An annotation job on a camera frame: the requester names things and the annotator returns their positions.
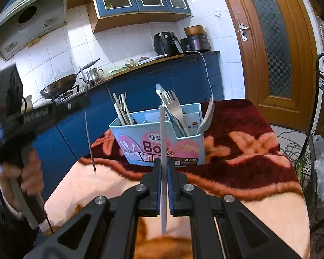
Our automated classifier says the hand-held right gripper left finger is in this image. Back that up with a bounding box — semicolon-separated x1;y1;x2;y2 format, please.
24;159;161;259

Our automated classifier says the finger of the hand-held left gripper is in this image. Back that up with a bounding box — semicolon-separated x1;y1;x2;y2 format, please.
52;96;91;125

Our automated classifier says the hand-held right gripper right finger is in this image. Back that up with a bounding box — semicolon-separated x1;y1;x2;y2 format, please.
168;159;303;259

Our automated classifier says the metal table knife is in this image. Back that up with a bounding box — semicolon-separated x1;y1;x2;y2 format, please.
79;69;97;175
155;83;191;137

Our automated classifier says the wooden chopsticks pair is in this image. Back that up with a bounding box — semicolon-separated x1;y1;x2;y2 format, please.
113;92;127;126

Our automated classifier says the white chopstick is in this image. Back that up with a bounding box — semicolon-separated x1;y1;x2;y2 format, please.
159;106;168;235

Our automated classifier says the blue utensil box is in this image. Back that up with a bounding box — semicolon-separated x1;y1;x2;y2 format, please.
109;103;206;169

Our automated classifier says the wooden chopstick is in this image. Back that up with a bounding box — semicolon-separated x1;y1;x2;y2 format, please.
120;92;134;125

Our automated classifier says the metal spoon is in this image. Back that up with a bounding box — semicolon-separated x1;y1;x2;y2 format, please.
196;95;214;135

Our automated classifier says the metal fork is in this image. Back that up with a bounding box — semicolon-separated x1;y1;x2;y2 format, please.
165;90;191;137

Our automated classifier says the person's left forearm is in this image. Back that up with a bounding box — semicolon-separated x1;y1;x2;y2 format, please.
0;179;30;259

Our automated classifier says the person's left hand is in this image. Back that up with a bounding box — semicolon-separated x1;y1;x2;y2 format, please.
0;148;44;199

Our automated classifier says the gas stove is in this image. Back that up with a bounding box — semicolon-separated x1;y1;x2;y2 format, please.
52;84;81;104

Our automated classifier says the black wok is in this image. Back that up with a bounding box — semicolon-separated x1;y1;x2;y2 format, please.
39;58;101;100

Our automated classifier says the metal kettle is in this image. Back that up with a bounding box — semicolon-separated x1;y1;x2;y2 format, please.
79;67;105;86

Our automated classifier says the green cutting board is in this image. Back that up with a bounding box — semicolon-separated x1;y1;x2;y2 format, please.
107;64;134;75

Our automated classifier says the printed blanket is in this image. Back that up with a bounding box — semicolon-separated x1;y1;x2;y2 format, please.
44;99;311;259

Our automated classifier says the blue kitchen cabinet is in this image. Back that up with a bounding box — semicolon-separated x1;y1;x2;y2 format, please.
30;51;221;203

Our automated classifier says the dish on countertop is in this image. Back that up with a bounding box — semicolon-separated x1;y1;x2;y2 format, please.
136;55;168;65

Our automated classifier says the grey range hood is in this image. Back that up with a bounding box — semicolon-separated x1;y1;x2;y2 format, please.
0;0;68;61

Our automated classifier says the black air fryer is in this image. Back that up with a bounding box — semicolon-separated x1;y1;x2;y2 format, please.
153;32;183;57

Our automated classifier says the dark rice cooker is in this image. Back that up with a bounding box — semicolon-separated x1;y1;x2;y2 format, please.
180;34;212;53

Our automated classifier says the brown pot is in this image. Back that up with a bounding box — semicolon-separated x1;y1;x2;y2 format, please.
184;25;206;37

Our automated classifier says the wooden door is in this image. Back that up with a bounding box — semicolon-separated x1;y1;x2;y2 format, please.
215;0;319;133

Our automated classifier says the black metal rack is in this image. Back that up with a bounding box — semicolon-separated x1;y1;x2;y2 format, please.
308;53;324;231

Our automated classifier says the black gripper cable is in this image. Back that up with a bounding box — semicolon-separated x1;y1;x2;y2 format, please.
43;206;54;235

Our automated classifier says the blue wall cabinet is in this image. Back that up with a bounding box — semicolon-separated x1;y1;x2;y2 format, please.
87;0;193;33

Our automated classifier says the white power cable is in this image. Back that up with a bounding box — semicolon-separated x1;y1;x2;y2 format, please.
185;50;214;101

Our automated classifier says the metal door handle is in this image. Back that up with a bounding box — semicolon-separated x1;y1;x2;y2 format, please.
238;22;251;42

